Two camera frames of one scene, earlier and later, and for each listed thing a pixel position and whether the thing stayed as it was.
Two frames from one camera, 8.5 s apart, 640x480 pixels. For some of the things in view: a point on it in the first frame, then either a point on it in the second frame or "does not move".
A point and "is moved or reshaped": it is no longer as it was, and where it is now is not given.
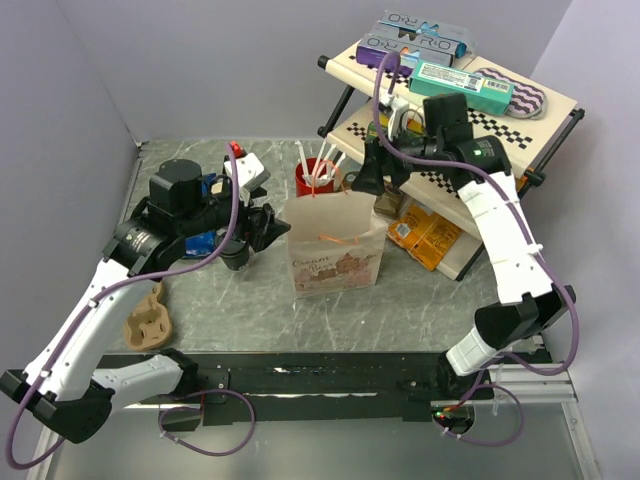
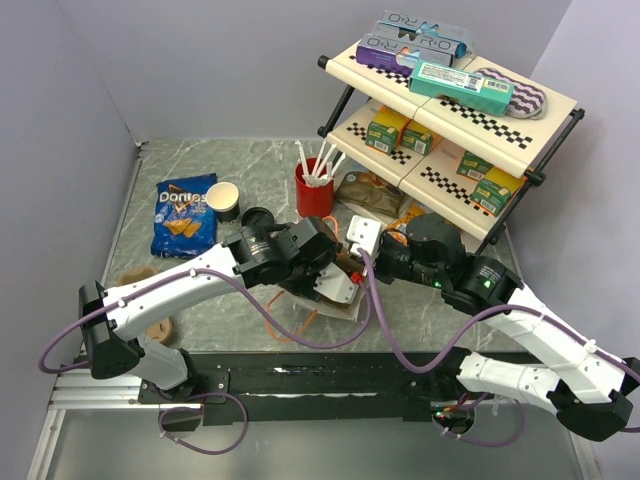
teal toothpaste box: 483,93 does not move
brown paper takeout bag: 335,242 is moved or reshaped
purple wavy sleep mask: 527,102 does not move
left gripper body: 248,227 to 310,282
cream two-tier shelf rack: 423,149 does not move
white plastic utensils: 324,167 does not move
